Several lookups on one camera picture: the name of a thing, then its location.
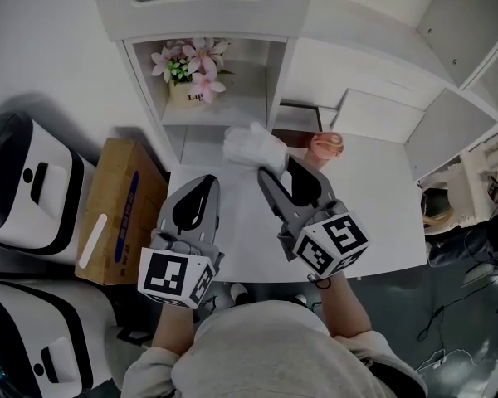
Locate person's right forearm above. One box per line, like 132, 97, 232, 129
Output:
317, 274, 373, 342

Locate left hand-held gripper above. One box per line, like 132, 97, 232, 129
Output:
137, 174, 226, 309

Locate wooden chair patterned cushion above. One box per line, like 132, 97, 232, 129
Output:
421, 187, 458, 228

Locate potted pink flowers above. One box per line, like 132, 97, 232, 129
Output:
150, 37, 234, 109

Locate white cleaning cloth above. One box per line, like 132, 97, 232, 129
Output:
222, 121, 290, 180

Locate white desk with shelves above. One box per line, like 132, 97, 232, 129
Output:
89, 0, 498, 285

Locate person's left forearm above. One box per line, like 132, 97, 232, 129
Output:
151, 303, 197, 357

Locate grey chair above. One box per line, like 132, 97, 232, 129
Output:
105, 323, 154, 350

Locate black wrist strap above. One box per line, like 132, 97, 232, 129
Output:
306, 273, 334, 292

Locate black floor cable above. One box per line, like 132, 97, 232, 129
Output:
417, 271, 498, 343

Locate white floor cable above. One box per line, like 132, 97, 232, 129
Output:
414, 347, 483, 373

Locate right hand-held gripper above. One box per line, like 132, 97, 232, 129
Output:
256, 154, 370, 279

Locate white and black appliance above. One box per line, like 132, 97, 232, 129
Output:
0, 278, 120, 398
0, 111, 99, 265

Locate dark brown box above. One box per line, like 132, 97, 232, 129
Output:
272, 101, 323, 151

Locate brown cardboard box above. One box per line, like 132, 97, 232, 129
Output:
74, 138, 170, 286

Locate white flat strip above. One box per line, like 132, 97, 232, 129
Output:
78, 213, 109, 269

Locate pink cup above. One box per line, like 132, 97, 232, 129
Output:
305, 132, 345, 170

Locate white louvered cabinet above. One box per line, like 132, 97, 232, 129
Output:
89, 0, 320, 43

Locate person's grey shirt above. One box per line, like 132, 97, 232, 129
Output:
122, 299, 429, 398

